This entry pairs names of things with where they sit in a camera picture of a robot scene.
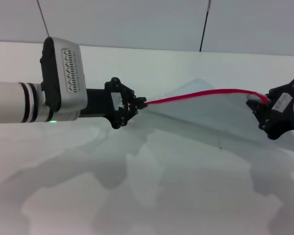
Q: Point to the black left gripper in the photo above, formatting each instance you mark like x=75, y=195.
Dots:
x=98, y=102

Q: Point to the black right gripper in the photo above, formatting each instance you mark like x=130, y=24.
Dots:
x=279, y=115

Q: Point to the transparent document bag red zipper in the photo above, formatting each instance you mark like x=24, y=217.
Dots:
x=198, y=110

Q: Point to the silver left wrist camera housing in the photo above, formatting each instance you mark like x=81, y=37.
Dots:
x=68, y=80

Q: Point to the grey wall seam strip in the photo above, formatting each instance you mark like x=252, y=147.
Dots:
x=42, y=17

